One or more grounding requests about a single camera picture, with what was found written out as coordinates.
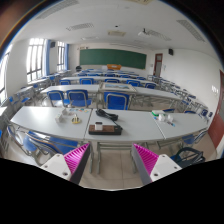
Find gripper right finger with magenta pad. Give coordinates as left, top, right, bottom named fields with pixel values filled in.
left=131, top=144, right=181, bottom=185

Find dark blue basket right floor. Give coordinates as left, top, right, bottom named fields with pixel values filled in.
left=171, top=147, right=205, bottom=168

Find white box on left desk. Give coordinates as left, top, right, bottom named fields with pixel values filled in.
left=55, top=112, right=65, bottom=123

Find blue chair centre second row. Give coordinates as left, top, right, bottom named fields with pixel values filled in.
left=104, top=92, right=129, bottom=110

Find white desk centre front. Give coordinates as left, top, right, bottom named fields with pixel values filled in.
left=85, top=109, right=164, bottom=143

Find ceiling projector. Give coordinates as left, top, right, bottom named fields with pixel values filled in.
left=138, top=28, right=150, bottom=37

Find black power strip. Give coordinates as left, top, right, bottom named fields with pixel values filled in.
left=88, top=125, right=122, bottom=135

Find orange lectern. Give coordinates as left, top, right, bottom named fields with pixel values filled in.
left=107, top=64, right=122, bottom=70

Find black coiled power cable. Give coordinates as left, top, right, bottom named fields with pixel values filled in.
left=95, top=108, right=124, bottom=132

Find white desk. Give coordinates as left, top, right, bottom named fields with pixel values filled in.
left=11, top=106, right=92, bottom=140
left=152, top=113, right=207, bottom=140
left=85, top=109, right=164, bottom=143

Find white desk right front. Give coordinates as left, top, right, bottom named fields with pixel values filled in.
left=152, top=113, right=207, bottom=140

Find white items on right desk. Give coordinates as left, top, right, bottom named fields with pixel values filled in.
left=151, top=110, right=174, bottom=126

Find blue chair far left second row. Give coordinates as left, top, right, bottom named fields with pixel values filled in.
left=47, top=90, right=70, bottom=107

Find blue chair under left desk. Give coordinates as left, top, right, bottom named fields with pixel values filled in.
left=26, top=131, right=78, bottom=156

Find green chalkboard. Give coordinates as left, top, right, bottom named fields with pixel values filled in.
left=80, top=49, right=147, bottom=69

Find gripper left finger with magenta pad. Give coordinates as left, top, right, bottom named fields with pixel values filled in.
left=41, top=143, right=90, bottom=184

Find white desk left front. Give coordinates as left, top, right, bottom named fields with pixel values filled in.
left=11, top=106, right=92, bottom=140

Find left window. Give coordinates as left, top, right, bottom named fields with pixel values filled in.
left=26, top=38, right=44, bottom=82

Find brown door back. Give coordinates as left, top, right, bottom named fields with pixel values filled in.
left=153, top=53, right=163, bottom=77

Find white charger plug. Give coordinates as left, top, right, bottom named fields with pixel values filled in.
left=95, top=122, right=103, bottom=130

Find red door right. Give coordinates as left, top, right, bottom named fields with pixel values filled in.
left=208, top=72, right=224, bottom=148

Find blue chair second row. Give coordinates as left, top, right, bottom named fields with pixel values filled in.
left=47, top=90, right=70, bottom=107
left=104, top=92, right=129, bottom=110
left=67, top=89, right=91, bottom=107

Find brass round object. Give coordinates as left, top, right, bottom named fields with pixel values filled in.
left=71, top=114, right=81, bottom=124

